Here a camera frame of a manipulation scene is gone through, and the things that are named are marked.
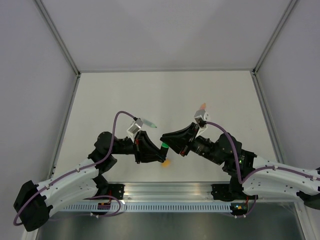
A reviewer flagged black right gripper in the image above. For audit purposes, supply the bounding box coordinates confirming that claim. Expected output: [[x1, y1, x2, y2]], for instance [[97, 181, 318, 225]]
[[159, 122, 223, 166]]

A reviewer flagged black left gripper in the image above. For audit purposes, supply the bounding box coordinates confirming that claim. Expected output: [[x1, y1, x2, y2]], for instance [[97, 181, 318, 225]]
[[109, 129, 167, 164]]

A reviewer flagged green pen cap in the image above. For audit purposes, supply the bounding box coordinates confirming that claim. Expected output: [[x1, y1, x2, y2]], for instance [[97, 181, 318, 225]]
[[161, 142, 169, 149]]

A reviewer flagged black green-tipped marker pen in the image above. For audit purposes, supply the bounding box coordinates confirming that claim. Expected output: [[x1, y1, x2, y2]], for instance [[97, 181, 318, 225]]
[[160, 145, 170, 160]]

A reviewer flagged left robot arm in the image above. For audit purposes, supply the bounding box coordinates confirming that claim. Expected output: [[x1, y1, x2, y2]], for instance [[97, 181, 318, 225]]
[[13, 130, 169, 232]]

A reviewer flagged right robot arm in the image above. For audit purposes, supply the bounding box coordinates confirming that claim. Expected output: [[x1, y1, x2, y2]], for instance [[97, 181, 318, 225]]
[[160, 121, 320, 210]]

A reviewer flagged orange pen cap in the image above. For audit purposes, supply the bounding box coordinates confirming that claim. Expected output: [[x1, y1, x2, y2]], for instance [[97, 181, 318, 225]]
[[161, 159, 171, 168]]

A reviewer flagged pale green highlighter pen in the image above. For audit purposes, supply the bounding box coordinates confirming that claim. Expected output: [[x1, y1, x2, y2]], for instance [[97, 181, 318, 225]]
[[141, 118, 157, 128]]

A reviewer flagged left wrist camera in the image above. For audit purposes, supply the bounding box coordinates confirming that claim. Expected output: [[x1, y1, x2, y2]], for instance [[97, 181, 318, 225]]
[[126, 118, 144, 140]]

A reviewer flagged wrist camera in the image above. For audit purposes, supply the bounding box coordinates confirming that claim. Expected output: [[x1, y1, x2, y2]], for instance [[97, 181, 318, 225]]
[[194, 108, 210, 137], [126, 118, 144, 140]]

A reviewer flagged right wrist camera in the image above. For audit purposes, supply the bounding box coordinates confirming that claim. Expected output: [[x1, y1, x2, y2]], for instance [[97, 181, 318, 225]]
[[194, 108, 210, 137]]

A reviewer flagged aluminium mounting rail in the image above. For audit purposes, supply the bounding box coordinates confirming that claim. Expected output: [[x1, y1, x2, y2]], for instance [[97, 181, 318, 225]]
[[107, 181, 307, 202]]

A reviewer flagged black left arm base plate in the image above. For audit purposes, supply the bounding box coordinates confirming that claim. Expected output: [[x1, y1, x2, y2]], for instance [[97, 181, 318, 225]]
[[107, 183, 125, 200]]

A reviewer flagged white slotted cable duct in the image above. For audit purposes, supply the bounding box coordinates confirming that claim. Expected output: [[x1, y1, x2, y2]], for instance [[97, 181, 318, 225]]
[[61, 201, 232, 214]]

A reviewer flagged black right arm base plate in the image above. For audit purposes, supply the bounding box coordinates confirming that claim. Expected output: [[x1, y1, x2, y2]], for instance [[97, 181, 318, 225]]
[[211, 183, 255, 202]]

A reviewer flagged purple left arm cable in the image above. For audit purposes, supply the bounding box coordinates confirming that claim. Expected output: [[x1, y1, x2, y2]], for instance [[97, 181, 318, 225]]
[[12, 110, 138, 227]]

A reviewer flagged right aluminium frame post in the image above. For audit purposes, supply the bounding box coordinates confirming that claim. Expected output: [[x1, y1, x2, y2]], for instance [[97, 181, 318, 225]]
[[251, 0, 300, 76]]

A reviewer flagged aluminium frame post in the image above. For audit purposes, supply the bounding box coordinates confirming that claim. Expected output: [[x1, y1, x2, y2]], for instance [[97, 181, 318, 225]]
[[251, 0, 300, 76], [33, 0, 81, 77]]

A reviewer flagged left aluminium frame post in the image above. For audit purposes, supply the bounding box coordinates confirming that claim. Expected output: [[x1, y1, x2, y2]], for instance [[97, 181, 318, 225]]
[[33, 0, 81, 77]]

